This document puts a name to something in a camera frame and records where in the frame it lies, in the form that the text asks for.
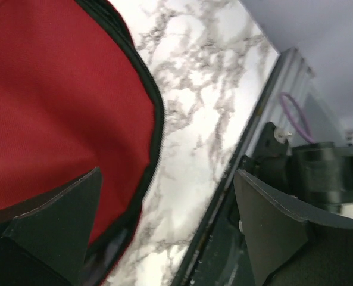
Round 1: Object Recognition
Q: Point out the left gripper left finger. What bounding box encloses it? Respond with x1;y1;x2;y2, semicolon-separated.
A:
4;168;102;282

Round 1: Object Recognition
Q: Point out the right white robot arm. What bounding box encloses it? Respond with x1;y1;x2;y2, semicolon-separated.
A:
240;122;353;213

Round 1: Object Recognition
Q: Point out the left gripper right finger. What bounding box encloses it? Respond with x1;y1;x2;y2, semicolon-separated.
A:
234;170;353;285

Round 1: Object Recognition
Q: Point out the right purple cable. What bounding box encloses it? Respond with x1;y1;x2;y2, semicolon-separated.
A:
279;92;315;144

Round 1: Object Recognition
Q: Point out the red backpack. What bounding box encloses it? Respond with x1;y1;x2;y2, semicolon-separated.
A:
0;1;164;285

